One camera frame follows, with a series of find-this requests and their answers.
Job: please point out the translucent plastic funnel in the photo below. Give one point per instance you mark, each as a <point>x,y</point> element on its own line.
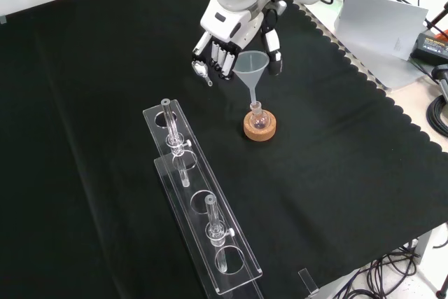
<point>250,68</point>

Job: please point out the clear glass round-bottom flask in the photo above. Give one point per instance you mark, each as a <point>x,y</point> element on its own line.
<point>259,118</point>

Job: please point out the clear acrylic funnel stand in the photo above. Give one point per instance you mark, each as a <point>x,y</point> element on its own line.
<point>210,187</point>

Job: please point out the glass weighing funnel white powder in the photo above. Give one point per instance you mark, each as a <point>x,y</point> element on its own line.
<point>200,68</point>

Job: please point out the black bench cloth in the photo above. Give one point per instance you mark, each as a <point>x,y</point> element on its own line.
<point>105,103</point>

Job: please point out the pale grey board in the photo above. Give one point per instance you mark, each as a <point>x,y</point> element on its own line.
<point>374,26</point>

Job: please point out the black battery charger box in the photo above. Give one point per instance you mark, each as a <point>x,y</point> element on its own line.
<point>432,47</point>

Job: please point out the black tripod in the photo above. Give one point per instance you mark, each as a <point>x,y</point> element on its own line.
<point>437,19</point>

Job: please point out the grey tape piece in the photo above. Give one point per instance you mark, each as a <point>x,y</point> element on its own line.
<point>3,20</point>

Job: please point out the small clear acrylic bracket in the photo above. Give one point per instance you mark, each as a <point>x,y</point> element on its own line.
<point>308,279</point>

